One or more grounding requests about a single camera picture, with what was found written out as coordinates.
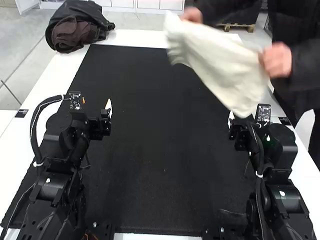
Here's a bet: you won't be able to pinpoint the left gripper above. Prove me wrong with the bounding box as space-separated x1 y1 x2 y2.
82 97 114 141

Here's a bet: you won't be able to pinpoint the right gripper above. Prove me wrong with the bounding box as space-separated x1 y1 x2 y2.
227 110 254 152

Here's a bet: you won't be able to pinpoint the pale towel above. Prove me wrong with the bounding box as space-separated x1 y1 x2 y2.
163 9 275 120

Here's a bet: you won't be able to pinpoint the person's left hand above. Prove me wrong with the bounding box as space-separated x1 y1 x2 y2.
258 42 294 80

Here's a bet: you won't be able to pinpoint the person's right hand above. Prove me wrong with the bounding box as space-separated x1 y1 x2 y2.
181 6 204 25

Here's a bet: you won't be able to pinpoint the black mat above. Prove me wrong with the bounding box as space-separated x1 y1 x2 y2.
0 44 266 237

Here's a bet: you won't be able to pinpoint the dark crumpled jacket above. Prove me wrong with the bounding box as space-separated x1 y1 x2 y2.
45 0 116 54

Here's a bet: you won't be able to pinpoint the wooden pallet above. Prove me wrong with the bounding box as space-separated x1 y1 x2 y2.
216 22 256 33

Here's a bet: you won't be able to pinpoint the white cupboard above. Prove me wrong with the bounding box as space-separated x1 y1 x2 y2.
38 0 186 13

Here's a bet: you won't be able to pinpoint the person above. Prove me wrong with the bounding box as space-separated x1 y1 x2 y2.
194 0 320 173

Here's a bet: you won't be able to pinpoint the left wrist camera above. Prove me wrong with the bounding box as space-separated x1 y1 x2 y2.
68 90 86 111

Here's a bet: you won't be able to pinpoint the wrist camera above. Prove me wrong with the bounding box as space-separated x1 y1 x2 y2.
254 103 273 124
68 90 86 111

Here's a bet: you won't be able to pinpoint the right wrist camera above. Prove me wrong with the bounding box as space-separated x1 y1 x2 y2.
254 103 273 124

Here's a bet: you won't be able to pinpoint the black cable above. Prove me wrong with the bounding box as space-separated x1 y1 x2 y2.
29 94 71 173

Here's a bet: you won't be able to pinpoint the metal frame leg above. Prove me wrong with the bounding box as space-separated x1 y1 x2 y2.
0 78 23 106

